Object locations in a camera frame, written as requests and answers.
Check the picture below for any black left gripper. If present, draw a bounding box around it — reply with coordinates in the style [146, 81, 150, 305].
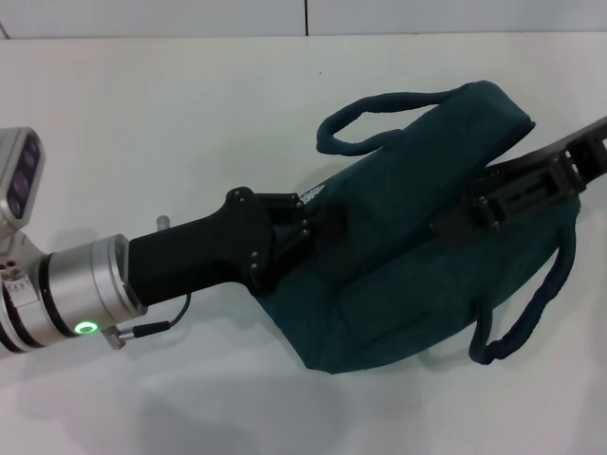
[127, 187, 343, 308]

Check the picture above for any dark green insulated lunch bag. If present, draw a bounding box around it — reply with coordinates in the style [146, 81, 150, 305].
[253, 80, 582, 375]

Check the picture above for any black cable with silver plug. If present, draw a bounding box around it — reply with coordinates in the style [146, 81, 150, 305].
[101, 289, 192, 352]

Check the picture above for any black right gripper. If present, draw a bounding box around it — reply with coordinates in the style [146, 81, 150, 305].
[429, 116, 607, 248]

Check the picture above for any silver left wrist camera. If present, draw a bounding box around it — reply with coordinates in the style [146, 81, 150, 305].
[0, 126, 47, 260]

